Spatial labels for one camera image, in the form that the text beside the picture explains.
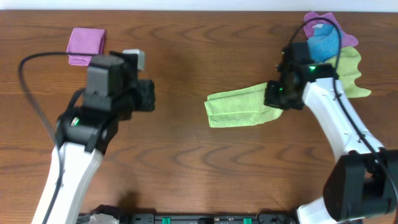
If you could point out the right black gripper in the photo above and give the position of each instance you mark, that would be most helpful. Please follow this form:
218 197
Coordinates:
275 94

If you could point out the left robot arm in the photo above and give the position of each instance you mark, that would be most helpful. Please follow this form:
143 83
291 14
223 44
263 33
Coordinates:
83 132

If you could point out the crumpled purple cloth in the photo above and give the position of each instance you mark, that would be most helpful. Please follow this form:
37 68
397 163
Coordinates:
326 21

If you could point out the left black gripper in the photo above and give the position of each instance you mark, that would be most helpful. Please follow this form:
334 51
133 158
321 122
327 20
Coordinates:
146 95

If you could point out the folded purple cloth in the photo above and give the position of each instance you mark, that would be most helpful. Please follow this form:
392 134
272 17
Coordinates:
86 41

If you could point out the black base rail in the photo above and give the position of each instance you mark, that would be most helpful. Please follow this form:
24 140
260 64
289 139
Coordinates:
148 218

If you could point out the crumpled green cloth on pile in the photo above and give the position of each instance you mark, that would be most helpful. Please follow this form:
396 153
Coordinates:
348 72

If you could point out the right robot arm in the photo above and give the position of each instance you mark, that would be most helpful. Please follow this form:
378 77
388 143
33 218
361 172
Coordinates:
363 182

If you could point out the crumpled blue cloth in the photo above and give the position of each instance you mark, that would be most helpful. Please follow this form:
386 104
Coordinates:
325 43

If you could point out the green microfiber cloth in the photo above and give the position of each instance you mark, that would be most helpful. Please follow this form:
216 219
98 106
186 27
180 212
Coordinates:
237 108

